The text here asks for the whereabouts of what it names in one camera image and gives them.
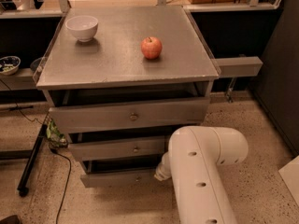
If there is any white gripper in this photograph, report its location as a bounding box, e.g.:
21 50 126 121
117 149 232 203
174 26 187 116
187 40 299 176
154 152 171 181

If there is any grey bottom drawer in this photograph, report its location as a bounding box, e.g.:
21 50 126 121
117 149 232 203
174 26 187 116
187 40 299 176
80 159 159 188

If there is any grey drawer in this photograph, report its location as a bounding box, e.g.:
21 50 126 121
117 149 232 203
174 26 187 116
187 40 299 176
80 159 159 188
50 97 210 133
69 136 166 161

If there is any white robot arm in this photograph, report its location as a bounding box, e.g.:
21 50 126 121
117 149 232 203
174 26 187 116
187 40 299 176
155 126 249 224

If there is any grey top drawer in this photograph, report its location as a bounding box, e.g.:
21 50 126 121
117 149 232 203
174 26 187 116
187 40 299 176
50 97 210 133

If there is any grey middle drawer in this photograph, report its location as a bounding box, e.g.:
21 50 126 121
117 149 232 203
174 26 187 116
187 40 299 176
69 136 166 161

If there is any grey drawer cabinet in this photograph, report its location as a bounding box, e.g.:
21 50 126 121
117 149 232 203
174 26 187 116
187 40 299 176
33 5 221 183

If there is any green snack bag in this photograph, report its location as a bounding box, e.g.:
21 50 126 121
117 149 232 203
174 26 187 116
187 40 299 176
46 120 68 147

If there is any white floor panel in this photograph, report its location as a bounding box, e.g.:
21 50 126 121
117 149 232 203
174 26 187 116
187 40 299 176
278 155 299 206

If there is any red apple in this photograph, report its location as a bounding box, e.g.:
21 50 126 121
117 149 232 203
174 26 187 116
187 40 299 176
141 36 163 60

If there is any grey side shelf beam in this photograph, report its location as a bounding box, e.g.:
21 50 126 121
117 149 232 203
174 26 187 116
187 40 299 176
216 56 263 77

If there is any black metal bar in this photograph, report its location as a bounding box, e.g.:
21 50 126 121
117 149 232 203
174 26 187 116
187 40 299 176
17 124 47 197

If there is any white ceramic bowl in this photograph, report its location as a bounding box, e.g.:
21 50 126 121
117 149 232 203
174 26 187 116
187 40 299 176
65 15 98 42

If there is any patterned small bowl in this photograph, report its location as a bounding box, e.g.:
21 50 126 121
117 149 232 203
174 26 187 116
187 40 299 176
0 56 21 76

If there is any black floor cable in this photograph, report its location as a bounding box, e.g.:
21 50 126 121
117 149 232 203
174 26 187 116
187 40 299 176
50 147 73 224

